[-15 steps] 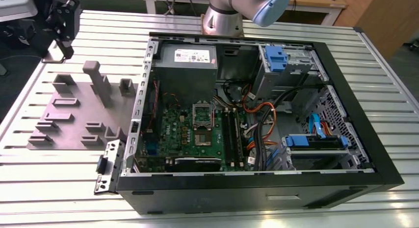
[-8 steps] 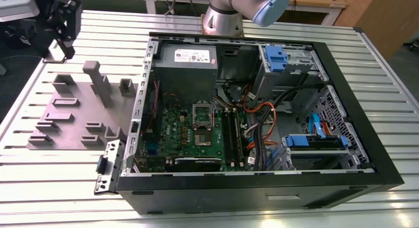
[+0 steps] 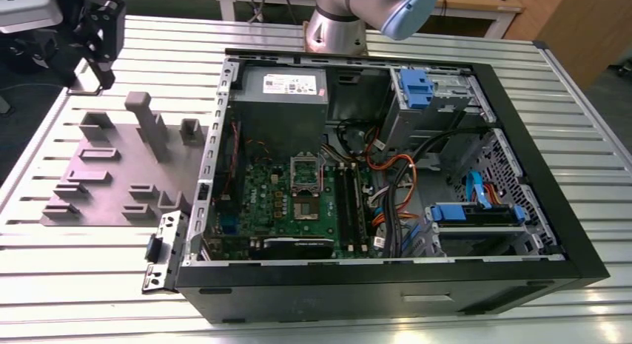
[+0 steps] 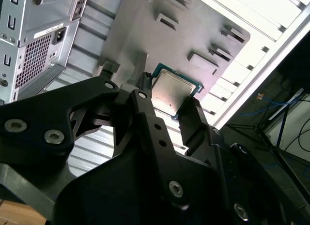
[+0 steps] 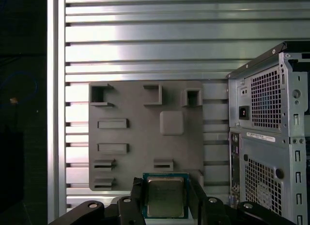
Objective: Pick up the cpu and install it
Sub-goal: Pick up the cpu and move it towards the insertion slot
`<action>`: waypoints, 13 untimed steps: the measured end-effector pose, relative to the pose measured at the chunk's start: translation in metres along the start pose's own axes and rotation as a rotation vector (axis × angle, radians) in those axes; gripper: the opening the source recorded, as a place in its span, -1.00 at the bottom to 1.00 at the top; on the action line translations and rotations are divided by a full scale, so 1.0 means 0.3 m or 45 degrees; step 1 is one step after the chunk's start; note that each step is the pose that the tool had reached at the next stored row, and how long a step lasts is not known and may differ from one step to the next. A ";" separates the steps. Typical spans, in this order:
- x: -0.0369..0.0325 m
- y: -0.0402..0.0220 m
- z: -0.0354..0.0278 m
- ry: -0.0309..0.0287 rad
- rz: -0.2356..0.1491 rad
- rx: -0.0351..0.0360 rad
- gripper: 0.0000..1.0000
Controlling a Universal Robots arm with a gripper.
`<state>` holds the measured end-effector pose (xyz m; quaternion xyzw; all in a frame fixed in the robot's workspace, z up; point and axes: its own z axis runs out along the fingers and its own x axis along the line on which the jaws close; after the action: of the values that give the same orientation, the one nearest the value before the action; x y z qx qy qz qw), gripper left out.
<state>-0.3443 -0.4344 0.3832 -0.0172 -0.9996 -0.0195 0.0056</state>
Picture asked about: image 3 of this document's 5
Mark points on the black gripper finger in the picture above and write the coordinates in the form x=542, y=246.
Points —
x=87, y=37
x=113, y=29

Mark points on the silver square CPU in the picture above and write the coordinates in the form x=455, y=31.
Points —
x=85, y=86

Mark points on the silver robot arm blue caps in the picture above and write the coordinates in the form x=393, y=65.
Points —
x=336, y=29

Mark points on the CPU socket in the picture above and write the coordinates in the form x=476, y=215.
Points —
x=308, y=209

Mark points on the grey plastic parts rack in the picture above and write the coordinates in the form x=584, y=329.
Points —
x=123, y=174

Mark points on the grey power supply white label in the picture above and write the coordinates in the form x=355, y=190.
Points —
x=281, y=122

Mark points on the green motherboard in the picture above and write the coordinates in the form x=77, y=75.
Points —
x=262, y=203

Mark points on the blue plastic drive latch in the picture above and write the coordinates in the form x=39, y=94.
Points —
x=417, y=87

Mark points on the tall grey drive cage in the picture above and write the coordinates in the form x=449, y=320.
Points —
x=409, y=125

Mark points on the black RAM slot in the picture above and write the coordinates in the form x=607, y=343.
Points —
x=357, y=203
x=344, y=203

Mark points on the black graphics card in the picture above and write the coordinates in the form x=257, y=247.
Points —
x=296, y=248

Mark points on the hard disk in blue carrier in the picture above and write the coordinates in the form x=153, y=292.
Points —
x=452, y=213

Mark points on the black open PC case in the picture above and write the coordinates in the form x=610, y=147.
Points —
x=345, y=296

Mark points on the black table corner cap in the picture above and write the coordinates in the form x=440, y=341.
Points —
x=540, y=45

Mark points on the perforated grey disk bay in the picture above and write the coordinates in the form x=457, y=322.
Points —
x=479, y=231

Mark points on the wooden cabinet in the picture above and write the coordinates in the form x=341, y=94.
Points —
x=583, y=33

